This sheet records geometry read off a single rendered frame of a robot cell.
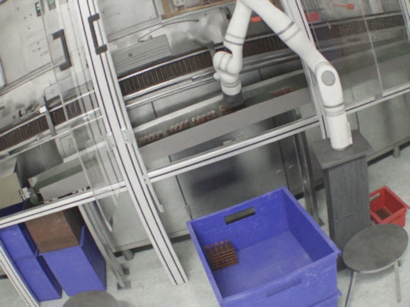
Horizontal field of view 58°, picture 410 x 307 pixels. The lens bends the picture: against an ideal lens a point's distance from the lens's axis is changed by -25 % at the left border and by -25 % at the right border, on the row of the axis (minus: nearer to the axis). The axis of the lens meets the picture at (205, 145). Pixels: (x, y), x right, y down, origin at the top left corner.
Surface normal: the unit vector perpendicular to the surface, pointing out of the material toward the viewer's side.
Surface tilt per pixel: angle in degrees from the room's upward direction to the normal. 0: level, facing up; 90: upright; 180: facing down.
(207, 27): 90
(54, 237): 90
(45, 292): 90
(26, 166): 90
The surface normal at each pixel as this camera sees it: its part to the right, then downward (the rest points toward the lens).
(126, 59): 0.16, 0.29
